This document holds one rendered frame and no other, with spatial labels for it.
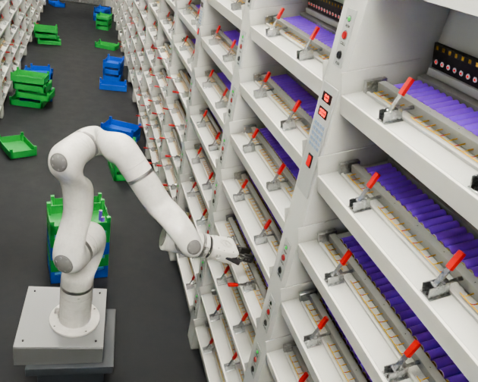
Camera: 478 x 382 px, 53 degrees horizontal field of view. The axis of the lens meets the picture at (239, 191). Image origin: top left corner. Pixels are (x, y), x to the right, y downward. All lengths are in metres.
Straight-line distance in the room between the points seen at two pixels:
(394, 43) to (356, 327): 0.60
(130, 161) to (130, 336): 1.23
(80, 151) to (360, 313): 0.95
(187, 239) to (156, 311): 1.20
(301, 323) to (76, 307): 0.94
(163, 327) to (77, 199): 1.12
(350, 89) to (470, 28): 0.26
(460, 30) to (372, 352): 0.68
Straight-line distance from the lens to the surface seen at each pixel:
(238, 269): 1.77
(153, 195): 1.52
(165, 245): 1.56
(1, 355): 2.49
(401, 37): 1.12
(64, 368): 2.04
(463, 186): 0.79
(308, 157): 1.19
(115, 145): 1.50
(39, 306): 2.13
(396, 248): 0.95
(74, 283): 1.86
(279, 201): 1.41
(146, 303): 2.69
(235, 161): 1.88
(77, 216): 1.69
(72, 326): 2.02
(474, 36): 1.10
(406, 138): 0.91
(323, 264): 1.19
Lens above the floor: 1.83
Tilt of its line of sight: 28 degrees down
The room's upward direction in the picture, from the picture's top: 12 degrees clockwise
